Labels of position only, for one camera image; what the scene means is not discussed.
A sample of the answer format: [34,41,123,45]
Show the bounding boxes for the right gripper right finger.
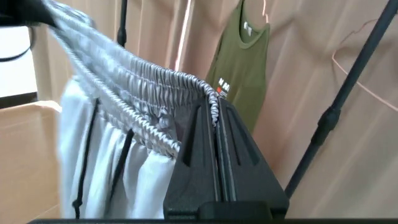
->
[216,98,290,219]

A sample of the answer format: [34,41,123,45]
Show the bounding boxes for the pale grey shorts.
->
[43,0,221,220]

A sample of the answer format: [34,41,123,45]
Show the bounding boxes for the pink clothes hanger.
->
[331,18,398,113]
[261,0,270,24]

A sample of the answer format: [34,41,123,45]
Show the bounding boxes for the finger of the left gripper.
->
[0,0,59,28]

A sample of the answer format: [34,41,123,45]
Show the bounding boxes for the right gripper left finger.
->
[163,96,219,219]

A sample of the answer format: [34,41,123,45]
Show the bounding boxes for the black cable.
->
[0,27,35,63]

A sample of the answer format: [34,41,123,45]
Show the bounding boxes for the black clothes rack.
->
[116,0,398,199]

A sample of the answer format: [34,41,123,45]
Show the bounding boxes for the beige curtain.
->
[30,0,398,218]

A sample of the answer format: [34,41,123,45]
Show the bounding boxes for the green long-sleeved shirt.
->
[205,0,271,134]

